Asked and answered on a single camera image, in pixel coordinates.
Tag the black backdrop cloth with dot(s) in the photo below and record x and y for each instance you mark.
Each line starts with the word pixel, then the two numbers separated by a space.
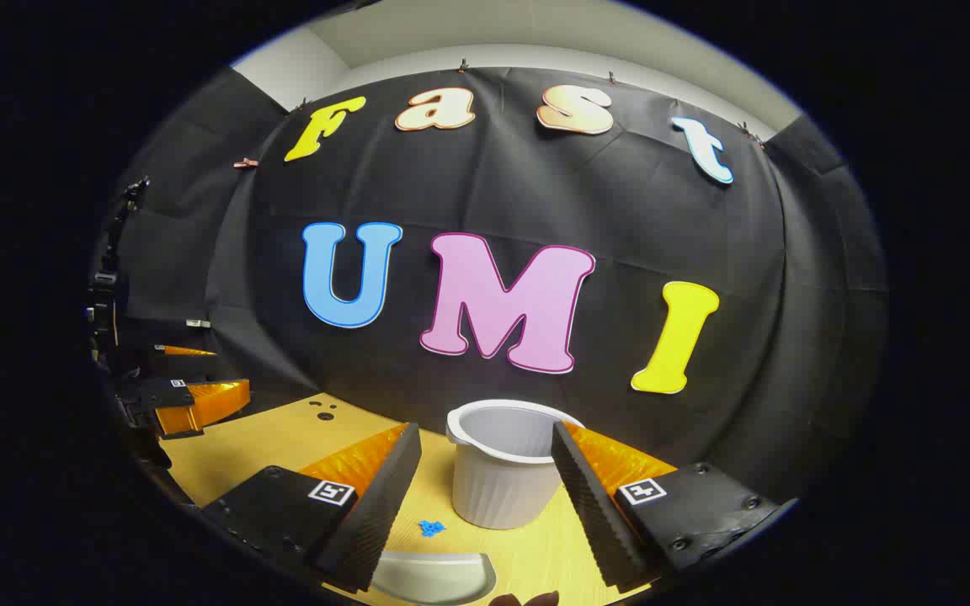
pixel 535 194

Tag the white dustpan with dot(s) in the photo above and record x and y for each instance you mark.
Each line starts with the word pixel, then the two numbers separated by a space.
pixel 434 576

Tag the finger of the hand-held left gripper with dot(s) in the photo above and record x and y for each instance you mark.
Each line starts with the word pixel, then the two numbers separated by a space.
pixel 199 406
pixel 186 364

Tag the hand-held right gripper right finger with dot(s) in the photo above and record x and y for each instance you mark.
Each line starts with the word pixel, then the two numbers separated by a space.
pixel 590 505

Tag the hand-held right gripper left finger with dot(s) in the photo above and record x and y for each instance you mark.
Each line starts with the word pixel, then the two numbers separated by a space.
pixel 371 513

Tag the blue paper trash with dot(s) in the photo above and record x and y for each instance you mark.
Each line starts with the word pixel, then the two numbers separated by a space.
pixel 431 528

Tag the white ribbed garbage bin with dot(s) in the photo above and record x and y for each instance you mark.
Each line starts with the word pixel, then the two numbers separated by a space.
pixel 506 471

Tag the wooden desktop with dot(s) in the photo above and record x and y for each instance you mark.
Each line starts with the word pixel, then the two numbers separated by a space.
pixel 283 442

